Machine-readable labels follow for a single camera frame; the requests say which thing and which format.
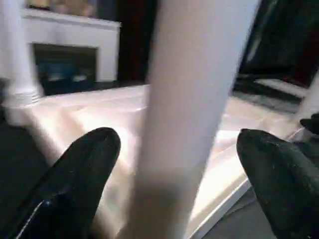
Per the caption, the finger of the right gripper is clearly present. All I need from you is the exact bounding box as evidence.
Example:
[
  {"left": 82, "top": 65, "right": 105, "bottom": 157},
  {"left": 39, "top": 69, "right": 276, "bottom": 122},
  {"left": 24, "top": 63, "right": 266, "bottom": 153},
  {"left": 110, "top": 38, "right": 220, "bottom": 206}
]
[{"left": 300, "top": 118, "right": 319, "bottom": 130}]

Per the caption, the black mat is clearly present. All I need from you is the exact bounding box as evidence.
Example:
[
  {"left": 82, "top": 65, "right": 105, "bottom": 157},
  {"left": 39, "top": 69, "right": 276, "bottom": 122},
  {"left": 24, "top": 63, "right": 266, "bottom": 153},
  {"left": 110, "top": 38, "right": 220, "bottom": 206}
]
[{"left": 0, "top": 77, "right": 319, "bottom": 239}]

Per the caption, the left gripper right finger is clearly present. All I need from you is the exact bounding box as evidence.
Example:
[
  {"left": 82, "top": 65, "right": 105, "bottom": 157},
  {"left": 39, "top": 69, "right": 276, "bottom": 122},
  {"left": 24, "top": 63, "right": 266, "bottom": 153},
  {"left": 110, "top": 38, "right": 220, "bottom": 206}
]
[{"left": 236, "top": 128, "right": 319, "bottom": 239}]

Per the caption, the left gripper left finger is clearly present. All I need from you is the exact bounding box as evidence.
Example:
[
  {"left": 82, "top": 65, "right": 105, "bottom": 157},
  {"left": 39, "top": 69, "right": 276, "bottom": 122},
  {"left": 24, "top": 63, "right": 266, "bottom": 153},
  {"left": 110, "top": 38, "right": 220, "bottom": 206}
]
[{"left": 14, "top": 126, "right": 122, "bottom": 239}]

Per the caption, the white plastic table top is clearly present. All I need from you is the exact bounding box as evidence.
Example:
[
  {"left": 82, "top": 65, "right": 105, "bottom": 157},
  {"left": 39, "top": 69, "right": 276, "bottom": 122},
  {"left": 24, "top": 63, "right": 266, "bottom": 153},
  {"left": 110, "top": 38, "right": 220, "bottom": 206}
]
[{"left": 4, "top": 83, "right": 310, "bottom": 239}]

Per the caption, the white flat board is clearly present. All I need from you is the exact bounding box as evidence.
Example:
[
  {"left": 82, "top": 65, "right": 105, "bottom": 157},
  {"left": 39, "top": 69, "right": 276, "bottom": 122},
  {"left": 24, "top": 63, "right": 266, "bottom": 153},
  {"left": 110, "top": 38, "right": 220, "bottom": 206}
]
[{"left": 254, "top": 79, "right": 309, "bottom": 99}]

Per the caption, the white cabinet with glass doors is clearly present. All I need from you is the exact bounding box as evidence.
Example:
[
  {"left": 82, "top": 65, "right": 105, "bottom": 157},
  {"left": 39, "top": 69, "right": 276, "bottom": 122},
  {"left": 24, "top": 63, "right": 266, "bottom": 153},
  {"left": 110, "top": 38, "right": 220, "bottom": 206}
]
[{"left": 21, "top": 7, "right": 122, "bottom": 97}]

